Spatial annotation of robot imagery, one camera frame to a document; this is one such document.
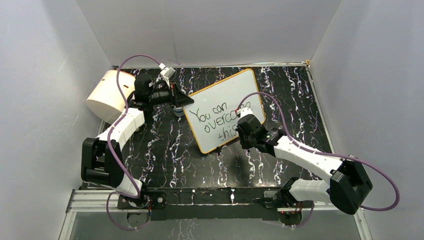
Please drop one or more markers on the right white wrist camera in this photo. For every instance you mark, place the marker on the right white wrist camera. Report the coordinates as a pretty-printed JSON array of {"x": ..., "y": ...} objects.
[{"x": 242, "y": 112}]

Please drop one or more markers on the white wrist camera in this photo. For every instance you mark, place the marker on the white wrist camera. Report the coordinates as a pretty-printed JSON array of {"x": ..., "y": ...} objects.
[
  {"x": 242, "y": 112},
  {"x": 166, "y": 73}
]

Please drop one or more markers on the yellow framed whiteboard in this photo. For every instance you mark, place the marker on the yellow framed whiteboard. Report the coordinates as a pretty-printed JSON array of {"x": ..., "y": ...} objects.
[{"x": 212, "y": 117}]

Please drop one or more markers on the aluminium frame rail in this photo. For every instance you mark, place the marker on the aluminium frame rail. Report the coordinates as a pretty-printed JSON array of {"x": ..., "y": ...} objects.
[{"x": 96, "y": 215}]

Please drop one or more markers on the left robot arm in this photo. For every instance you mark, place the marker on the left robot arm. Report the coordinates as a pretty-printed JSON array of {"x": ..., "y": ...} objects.
[{"x": 101, "y": 156}]

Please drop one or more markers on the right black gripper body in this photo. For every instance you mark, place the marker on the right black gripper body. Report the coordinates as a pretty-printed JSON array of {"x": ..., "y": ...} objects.
[{"x": 247, "y": 142}]

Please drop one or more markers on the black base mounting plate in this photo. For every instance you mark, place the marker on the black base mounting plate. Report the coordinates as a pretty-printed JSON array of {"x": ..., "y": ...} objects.
[{"x": 214, "y": 203}]

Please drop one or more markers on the cream cylindrical box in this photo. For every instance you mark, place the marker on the cream cylindrical box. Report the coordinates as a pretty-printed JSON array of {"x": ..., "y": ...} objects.
[{"x": 105, "y": 100}]

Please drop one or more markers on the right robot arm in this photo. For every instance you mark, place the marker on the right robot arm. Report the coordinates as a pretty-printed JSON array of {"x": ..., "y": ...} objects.
[{"x": 342, "y": 182}]

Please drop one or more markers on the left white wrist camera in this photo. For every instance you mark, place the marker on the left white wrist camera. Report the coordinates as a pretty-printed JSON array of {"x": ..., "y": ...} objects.
[{"x": 166, "y": 73}]

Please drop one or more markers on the wire whiteboard stand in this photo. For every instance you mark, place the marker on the wire whiteboard stand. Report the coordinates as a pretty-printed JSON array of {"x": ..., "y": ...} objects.
[{"x": 218, "y": 151}]

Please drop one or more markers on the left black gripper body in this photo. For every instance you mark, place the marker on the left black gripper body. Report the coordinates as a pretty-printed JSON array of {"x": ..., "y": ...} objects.
[{"x": 164, "y": 96}]

